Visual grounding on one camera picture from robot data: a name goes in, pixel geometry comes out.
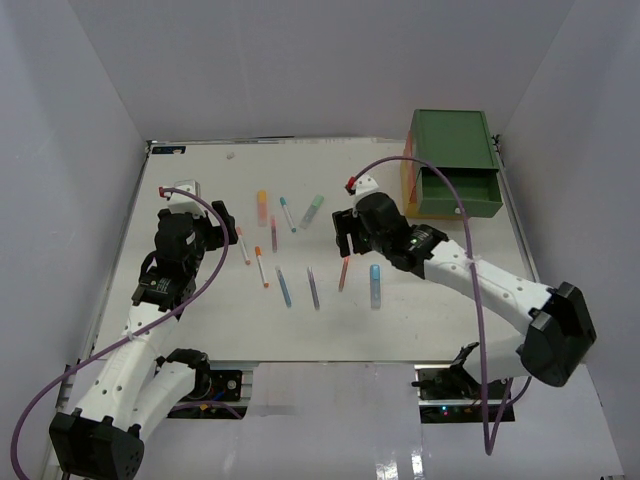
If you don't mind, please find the red gel pen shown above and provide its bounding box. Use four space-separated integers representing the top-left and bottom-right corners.
338 256 350 292

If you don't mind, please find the pink translucent gel pen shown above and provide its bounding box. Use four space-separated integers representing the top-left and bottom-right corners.
270 215 278 254

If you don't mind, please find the purple gel pen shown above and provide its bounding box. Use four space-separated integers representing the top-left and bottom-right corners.
307 266 320 311

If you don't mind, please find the blue gel pen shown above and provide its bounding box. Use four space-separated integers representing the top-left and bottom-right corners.
275 266 292 308

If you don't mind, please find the green drawer box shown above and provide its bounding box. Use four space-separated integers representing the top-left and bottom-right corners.
410 109 503 218

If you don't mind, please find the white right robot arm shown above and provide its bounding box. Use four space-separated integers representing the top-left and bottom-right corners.
332 192 597 399

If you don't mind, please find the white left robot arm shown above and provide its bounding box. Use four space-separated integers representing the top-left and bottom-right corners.
49 198 238 479

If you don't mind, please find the pink cap marker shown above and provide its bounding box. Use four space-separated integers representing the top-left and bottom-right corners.
236 227 251 265

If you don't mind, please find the blue cap highlighter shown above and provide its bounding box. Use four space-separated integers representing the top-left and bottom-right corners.
369 264 381 310

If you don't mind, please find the orange cap marker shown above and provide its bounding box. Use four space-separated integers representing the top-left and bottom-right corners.
254 246 270 288

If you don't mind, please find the orange cap highlighter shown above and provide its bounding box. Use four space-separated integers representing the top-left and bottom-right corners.
257 190 268 227

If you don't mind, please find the green cap highlighter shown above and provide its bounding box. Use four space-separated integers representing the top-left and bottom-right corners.
299 194 324 229

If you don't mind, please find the teal cap marker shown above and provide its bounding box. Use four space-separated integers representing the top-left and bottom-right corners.
279 196 297 233

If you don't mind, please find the blue label sticker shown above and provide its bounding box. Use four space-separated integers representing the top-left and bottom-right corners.
151 145 186 155

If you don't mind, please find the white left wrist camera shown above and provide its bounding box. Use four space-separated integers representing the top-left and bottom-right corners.
159 179 206 218

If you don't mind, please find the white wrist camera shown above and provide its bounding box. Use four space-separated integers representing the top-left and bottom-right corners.
159 179 206 218
345 174 380 207

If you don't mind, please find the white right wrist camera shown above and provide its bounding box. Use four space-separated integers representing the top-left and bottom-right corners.
345 174 380 207

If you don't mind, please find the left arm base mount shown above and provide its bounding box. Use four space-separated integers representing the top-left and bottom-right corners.
168 370 247 420

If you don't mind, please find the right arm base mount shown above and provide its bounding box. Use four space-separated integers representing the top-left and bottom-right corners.
411 342 482 425

